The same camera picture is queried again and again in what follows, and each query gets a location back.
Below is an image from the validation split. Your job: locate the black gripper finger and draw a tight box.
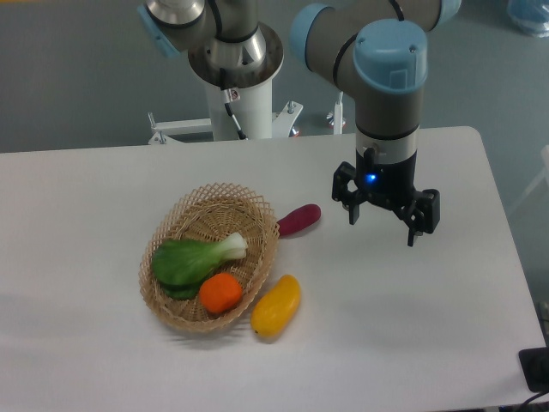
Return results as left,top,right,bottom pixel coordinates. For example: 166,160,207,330
404,189,440,247
331,161,365,225

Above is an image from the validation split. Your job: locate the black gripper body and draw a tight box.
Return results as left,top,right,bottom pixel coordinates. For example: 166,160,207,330
347,152,428,215

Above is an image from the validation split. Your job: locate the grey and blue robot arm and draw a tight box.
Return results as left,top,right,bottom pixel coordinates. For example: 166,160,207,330
138,1,461,240

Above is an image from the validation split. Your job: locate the woven wicker basket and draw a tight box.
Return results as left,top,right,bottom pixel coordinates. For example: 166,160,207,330
139,183,279,332

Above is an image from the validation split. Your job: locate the purple sweet potato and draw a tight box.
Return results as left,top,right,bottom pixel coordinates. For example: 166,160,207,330
278,203,322,237

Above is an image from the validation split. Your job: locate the yellow mango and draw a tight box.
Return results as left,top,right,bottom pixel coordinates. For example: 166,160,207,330
250,275,301,339

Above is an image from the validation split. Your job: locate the orange fruit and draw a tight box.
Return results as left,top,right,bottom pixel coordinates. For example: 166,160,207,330
198,272,243,314

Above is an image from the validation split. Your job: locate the black device at table edge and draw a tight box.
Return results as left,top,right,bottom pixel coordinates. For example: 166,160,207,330
518,347,548,392

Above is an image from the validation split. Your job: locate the green bok choy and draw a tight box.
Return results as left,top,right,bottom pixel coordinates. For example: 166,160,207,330
151,233,248,300

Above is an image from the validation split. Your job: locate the blue object in corner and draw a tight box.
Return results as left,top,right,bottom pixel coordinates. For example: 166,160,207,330
507,0,548,38

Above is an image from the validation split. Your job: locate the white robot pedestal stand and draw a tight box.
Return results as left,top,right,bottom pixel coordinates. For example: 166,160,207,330
147,76,347,145

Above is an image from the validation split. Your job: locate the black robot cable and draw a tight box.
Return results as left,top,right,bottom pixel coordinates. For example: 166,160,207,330
219,68,249,141

